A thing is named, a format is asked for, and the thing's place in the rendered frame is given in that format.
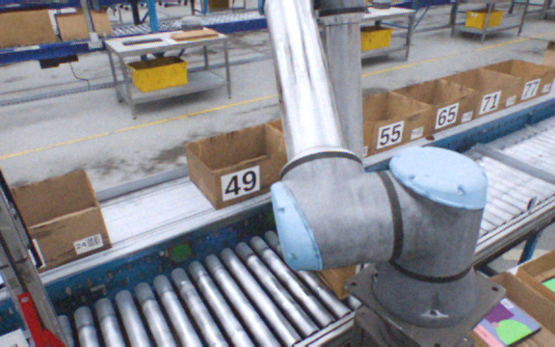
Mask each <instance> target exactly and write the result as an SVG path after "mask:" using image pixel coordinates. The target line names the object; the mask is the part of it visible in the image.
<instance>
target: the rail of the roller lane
mask: <svg viewBox="0 0 555 347"><path fill-rule="evenodd" d="M528 212H529V211H527V212H526V213H524V214H522V215H520V216H519V217H517V218H515V219H513V220H512V221H510V222H508V223H507V224H506V225H504V226H502V227H500V228H498V229H496V230H495V231H493V232H491V233H489V234H488V235H486V236H484V237H483V238H481V239H479V240H478V241H477V246H476V250H475V254H474V258H473V262H472V266H473V265H474V264H476V263H477V262H479V261H481V260H482V259H485V258H487V257H489V256H490V255H492V254H494V253H496V252H497V251H499V250H501V249H502V248H504V247H505V246H507V245H509V244H510V243H512V242H513V241H515V240H516V239H517V238H519V237H521V236H522V235H524V234H525V233H527V232H529V231H530V230H532V229H533V228H535V227H536V226H538V225H539V224H541V223H543V222H544V221H546V220H548V219H549V218H551V217H552V216H554V215H555V197H553V198H551V199H549V200H545V201H544V202H542V203H540V204H538V205H537V206H535V207H533V208H532V211H531V214H530V216H529V217H527V214H528ZM526 217H527V218H526ZM355 312H356V311H355ZM355 312H353V313H351V314H349V315H348V316H344V317H343V318H341V319H339V320H337V321H336V322H334V323H332V324H330V325H329V326H327V327H325V328H324V329H323V330H322V331H320V332H319V333H317V334H314V335H313V336H311V337H309V338H308V339H306V340H304V341H302V342H301V343H299V344H297V345H295V346H294V347H343V346H344V345H346V344H347V343H349V342H351V339H352V330H353V322H354V315H355Z"/></svg>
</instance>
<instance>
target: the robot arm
mask: <svg viewBox="0 0 555 347"><path fill-rule="evenodd" d="M257 7H258V12H259V14H260V15H263V16H265V17H266V21H267V27H268V33H269V40H270V45H271V52H272V59H273V65H274V72H275V77H276V83H277V95H278V102H279V109H280V114H281V121H282V127H283V133H284V140H285V145H286V152H287V158H288V163H287V164H286V165H285V166H284V167H283V168H282V170H281V172H280V174H279V181H280V182H277V183H276V184H274V185H271V197H272V203H273V209H274V214H275V220H276V225H277V234H278V238H279V243H280V245H281V249H282V253H283V256H284V259H285V262H286V264H287V265H288V266H289V267H290V268H291V269H293V270H296V271H303V270H316V271H321V270H322V269H329V268H337V267H344V266H352V265H359V264H366V263H374V262H376V264H375V266H374V269H373V278H372V285H373V290H374V293H375V295H376V297H377V299H378V300H379V302H380V303H381V304H382V306H383V307H384V308H385V309H386V310H388V311H389V312H390V313H391V314H393V316H395V317H396V318H398V319H400V320H402V321H406V322H409V323H412V324H414V325H417V326H422V327H428V328H444V327H450V326H457V325H460V324H461V323H463V322H464V321H466V320H467V319H468V318H469V317H470V316H471V314H472V313H473V312H474V310H475V307H476V305H477V301H478V296H479V286H478V282H477V280H476V277H475V273H474V269H473V266H472V262H473V258H474V255H475V250H476V246H477V241H478V237H479V232H480V227H481V223H482V219H483V214H484V210H485V205H486V204H487V200H488V199H487V190H488V178H487V175H486V174H485V172H484V170H483V169H482V168H481V167H480V166H479V165H478V164H477V163H475V162H474V161H472V160H471V159H469V158H467V157H465V156H463V155H460V154H459V153H457V152H454V151H452V150H449V149H444V148H439V147H408V148H404V149H401V150H399V151H397V152H396V153H395V154H394V155H393V157H392V159H391V160H390V162H389V171H382V172H374V173H366V172H365V170H364V150H363V119H362V87H361V56H360V21H361V20H362V19H363V18H364V16H365V15H366V6H365V0H257ZM314 11H319V19H320V21H322V22H323V23H324V24H325V30H326V48H327V62H326V58H325V54H324V50H323V46H322V43H321V39H320V35H319V32H320V30H319V26H318V22H317V19H316V15H315V12H314ZM327 65H328V66H327Z"/></svg>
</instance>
